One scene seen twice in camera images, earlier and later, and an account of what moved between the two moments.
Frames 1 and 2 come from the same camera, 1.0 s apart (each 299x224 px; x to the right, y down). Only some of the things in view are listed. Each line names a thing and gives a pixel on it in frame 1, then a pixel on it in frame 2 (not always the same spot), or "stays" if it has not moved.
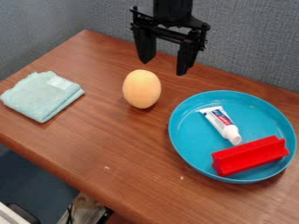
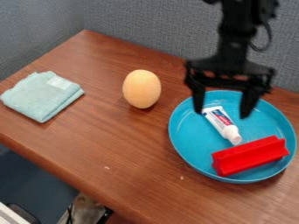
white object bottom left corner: [9, 216] stays
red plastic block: [248, 155] stays
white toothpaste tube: [220, 119] stays
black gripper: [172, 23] to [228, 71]
